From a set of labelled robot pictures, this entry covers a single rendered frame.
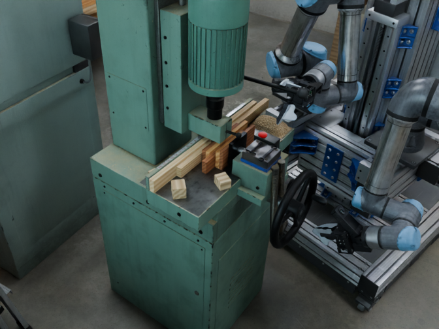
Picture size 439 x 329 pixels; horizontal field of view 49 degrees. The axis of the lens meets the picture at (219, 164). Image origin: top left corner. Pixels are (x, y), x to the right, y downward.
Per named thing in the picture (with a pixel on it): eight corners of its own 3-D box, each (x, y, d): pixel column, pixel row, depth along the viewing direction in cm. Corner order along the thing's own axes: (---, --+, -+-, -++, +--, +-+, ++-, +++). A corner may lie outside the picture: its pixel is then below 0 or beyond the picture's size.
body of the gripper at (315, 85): (308, 91, 159) (324, 77, 167) (285, 83, 163) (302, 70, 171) (306, 111, 164) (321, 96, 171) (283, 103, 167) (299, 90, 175)
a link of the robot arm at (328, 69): (336, 81, 183) (340, 61, 177) (323, 93, 175) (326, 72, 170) (317, 76, 186) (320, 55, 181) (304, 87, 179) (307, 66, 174)
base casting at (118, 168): (211, 245, 160) (212, 226, 155) (91, 176, 185) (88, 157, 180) (279, 176, 189) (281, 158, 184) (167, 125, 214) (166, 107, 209)
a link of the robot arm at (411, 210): (394, 189, 160) (383, 211, 154) (428, 202, 156) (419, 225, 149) (389, 205, 166) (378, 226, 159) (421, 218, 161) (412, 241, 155)
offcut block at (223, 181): (224, 179, 158) (225, 171, 156) (230, 187, 155) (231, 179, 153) (213, 182, 156) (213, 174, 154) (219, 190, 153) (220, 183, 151)
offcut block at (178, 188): (186, 198, 150) (186, 188, 147) (173, 199, 149) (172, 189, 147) (184, 188, 154) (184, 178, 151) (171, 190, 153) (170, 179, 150)
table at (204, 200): (223, 247, 143) (224, 232, 139) (146, 203, 156) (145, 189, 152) (315, 149, 182) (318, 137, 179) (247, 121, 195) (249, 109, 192)
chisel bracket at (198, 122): (219, 147, 163) (220, 127, 157) (187, 132, 169) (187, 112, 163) (232, 138, 167) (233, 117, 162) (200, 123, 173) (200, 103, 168)
